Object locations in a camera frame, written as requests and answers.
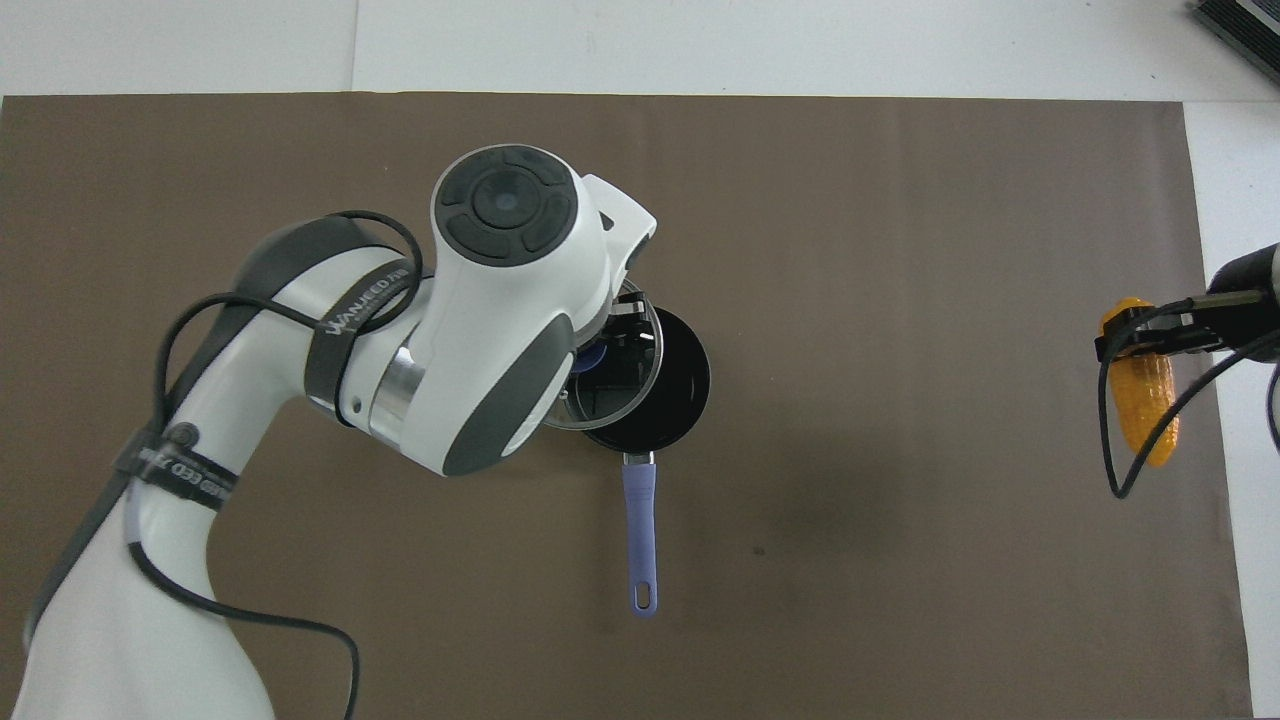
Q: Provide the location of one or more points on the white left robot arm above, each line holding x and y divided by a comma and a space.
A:
480, 330

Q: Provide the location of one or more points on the glass lid with blue knob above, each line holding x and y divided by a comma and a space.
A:
650, 340

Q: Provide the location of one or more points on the dark ribbed device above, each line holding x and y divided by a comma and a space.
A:
1245, 30

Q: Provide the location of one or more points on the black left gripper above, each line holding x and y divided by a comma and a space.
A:
622, 360

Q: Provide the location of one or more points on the dark blue saucepan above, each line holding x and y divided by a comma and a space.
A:
641, 530

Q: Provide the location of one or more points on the yellow corn cob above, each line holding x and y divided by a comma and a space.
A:
1145, 410

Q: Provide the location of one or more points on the brown table mat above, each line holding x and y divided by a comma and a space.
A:
850, 300

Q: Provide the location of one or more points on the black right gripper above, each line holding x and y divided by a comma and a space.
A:
1250, 300

